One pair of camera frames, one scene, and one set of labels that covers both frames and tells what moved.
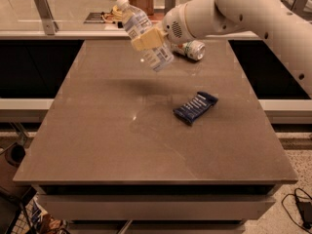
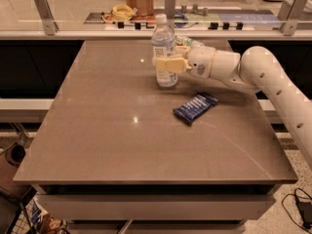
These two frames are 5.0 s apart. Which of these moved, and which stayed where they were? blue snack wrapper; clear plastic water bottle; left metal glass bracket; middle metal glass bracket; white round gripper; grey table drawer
Moved: white round gripper; clear plastic water bottle
Stayed: blue snack wrapper; middle metal glass bracket; left metal glass bracket; grey table drawer
